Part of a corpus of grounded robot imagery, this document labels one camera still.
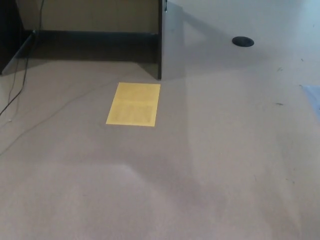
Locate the yellow paper sheet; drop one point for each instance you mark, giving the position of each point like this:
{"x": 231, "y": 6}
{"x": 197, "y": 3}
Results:
{"x": 133, "y": 105}

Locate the round black floor cover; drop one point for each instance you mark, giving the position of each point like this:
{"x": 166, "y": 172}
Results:
{"x": 243, "y": 41}

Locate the bluish clear plastic sheet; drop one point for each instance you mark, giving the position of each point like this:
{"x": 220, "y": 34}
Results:
{"x": 312, "y": 96}

